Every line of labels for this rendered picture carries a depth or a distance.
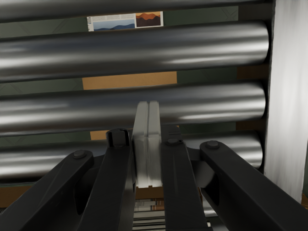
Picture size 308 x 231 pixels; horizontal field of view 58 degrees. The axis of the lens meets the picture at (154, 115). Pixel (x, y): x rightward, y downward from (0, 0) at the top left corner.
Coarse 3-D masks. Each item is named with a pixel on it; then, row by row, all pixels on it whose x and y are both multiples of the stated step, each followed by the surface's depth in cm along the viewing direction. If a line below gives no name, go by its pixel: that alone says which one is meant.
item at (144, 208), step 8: (136, 200) 29; (144, 200) 29; (152, 200) 29; (160, 200) 29; (0, 208) 29; (136, 208) 28; (144, 208) 28; (152, 208) 28; (160, 208) 28; (136, 216) 27; (144, 216) 27; (152, 216) 27; (160, 216) 27; (136, 224) 26; (144, 224) 26; (152, 224) 26; (160, 224) 26; (208, 224) 25
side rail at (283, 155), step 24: (288, 0) 27; (288, 24) 28; (288, 48) 29; (240, 72) 40; (264, 72) 31; (288, 72) 29; (288, 96) 30; (264, 120) 32; (288, 120) 31; (264, 144) 32; (288, 144) 32; (264, 168) 33; (288, 168) 33; (288, 192) 34
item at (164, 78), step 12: (156, 72) 109; (168, 72) 109; (84, 84) 111; (96, 84) 111; (108, 84) 111; (120, 84) 111; (132, 84) 111; (144, 84) 111; (156, 84) 111; (96, 132) 117
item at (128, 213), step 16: (112, 144) 14; (128, 144) 14; (112, 160) 12; (128, 160) 12; (112, 176) 11; (128, 176) 11; (96, 192) 10; (112, 192) 10; (128, 192) 11; (96, 208) 9; (112, 208) 9; (128, 208) 11; (80, 224) 8; (96, 224) 8; (112, 224) 8; (128, 224) 10
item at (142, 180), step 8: (144, 104) 19; (144, 112) 18; (136, 120) 16; (144, 120) 16; (136, 128) 15; (144, 128) 15; (136, 136) 14; (144, 136) 14; (136, 144) 14; (144, 144) 14; (136, 152) 14; (144, 152) 14; (136, 160) 14; (144, 160) 14; (136, 168) 14; (144, 168) 14; (136, 176) 15; (144, 176) 15; (136, 184) 15; (144, 184) 15
